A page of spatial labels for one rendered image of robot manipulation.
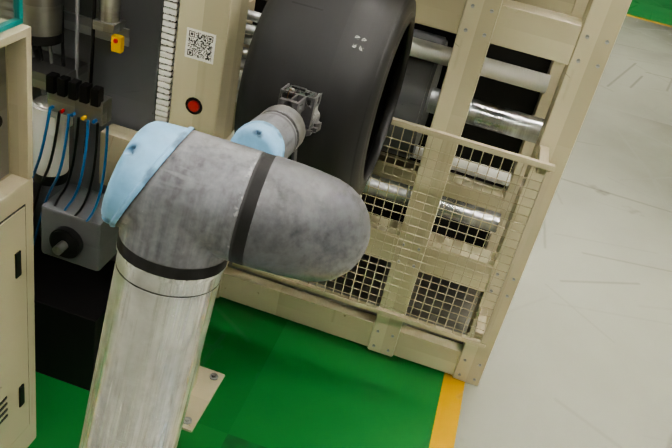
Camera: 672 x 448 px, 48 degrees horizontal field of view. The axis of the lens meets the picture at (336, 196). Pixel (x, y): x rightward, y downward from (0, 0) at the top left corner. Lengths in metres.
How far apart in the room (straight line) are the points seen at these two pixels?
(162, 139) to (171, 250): 0.11
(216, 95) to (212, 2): 0.23
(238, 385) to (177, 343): 1.85
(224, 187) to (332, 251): 0.13
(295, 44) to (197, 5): 0.33
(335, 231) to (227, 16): 1.14
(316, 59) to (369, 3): 0.17
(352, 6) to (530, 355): 1.88
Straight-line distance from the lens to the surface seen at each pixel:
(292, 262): 0.74
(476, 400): 2.86
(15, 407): 2.28
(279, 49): 1.62
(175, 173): 0.72
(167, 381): 0.84
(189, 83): 1.92
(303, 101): 1.42
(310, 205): 0.72
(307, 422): 2.59
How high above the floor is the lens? 1.89
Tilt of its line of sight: 30 degrees down
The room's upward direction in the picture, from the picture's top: 13 degrees clockwise
